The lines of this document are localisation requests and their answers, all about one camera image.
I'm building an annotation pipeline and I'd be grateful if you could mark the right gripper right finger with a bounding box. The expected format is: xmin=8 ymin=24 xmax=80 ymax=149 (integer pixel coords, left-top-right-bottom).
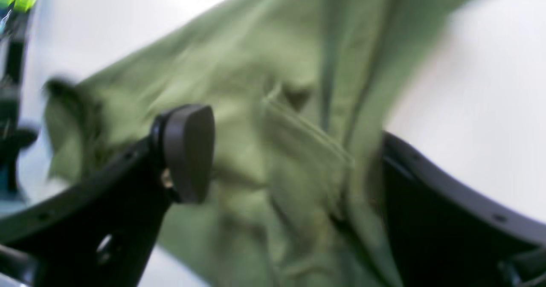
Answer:
xmin=381 ymin=132 xmax=546 ymax=287

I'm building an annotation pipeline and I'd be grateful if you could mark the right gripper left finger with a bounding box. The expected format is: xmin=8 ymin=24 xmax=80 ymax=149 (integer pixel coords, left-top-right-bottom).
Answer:
xmin=1 ymin=104 xmax=216 ymax=287

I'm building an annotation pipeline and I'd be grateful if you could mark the olive green T-shirt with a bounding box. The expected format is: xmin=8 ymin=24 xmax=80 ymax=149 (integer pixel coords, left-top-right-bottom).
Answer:
xmin=45 ymin=0 xmax=468 ymax=287

